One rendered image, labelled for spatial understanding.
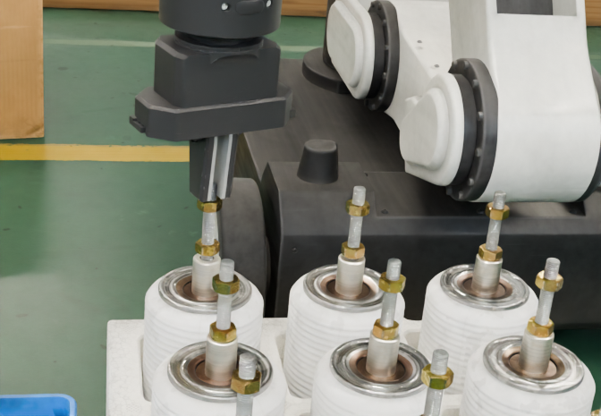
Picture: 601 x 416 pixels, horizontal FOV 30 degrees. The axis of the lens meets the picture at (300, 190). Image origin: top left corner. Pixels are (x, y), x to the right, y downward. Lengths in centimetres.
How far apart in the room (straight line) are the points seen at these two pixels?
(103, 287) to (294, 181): 32
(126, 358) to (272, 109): 26
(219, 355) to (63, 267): 70
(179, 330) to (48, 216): 75
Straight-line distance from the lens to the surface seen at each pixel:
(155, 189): 170
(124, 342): 98
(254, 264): 118
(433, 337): 96
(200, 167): 85
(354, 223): 90
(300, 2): 266
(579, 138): 110
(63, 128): 192
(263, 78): 83
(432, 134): 110
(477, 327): 93
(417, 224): 122
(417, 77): 132
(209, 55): 80
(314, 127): 150
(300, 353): 93
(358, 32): 142
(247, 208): 120
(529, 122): 108
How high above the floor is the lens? 70
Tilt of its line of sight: 24 degrees down
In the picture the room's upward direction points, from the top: 5 degrees clockwise
